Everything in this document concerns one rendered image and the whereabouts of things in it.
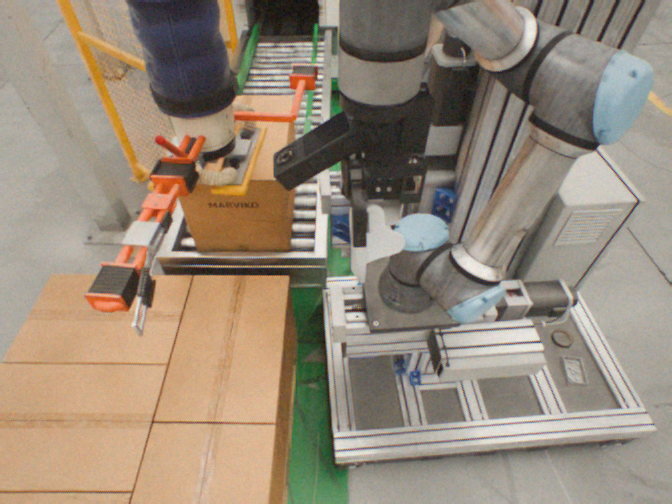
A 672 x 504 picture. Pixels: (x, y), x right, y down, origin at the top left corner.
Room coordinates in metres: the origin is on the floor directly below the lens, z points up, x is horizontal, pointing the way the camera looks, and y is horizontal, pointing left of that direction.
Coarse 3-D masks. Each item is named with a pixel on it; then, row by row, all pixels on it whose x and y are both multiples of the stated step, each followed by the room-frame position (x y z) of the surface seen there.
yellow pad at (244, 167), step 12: (240, 132) 1.20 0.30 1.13; (252, 132) 1.20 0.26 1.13; (264, 132) 1.21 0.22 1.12; (252, 144) 1.13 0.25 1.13; (252, 156) 1.08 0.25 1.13; (240, 168) 1.01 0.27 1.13; (252, 168) 1.02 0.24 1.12; (240, 180) 0.95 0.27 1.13; (216, 192) 0.92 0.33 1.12; (228, 192) 0.92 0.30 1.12; (240, 192) 0.91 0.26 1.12
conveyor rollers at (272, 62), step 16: (256, 48) 3.22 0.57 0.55; (272, 48) 3.22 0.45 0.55; (288, 48) 3.22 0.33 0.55; (304, 48) 3.22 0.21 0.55; (320, 48) 3.22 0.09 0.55; (256, 64) 2.95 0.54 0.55; (272, 64) 2.95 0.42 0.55; (288, 64) 2.95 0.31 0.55; (304, 64) 2.95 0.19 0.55; (320, 64) 2.95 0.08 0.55; (256, 80) 2.76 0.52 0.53; (272, 80) 2.76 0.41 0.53; (288, 80) 2.76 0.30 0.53; (320, 80) 2.76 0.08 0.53; (304, 96) 2.50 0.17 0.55; (320, 96) 2.50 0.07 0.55; (304, 112) 2.32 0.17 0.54; (304, 128) 2.14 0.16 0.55; (304, 192) 1.59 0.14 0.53; (304, 224) 1.35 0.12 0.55; (192, 240) 1.25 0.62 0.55; (304, 240) 1.25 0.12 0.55
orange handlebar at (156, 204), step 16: (304, 80) 1.32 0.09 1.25; (240, 112) 1.13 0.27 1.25; (256, 112) 1.13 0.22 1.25; (160, 192) 0.77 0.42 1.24; (176, 192) 0.77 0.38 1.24; (144, 208) 0.71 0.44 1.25; (160, 208) 0.71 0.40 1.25; (128, 256) 0.57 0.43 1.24; (144, 256) 0.57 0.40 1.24; (96, 304) 0.45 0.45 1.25; (112, 304) 0.45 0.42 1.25
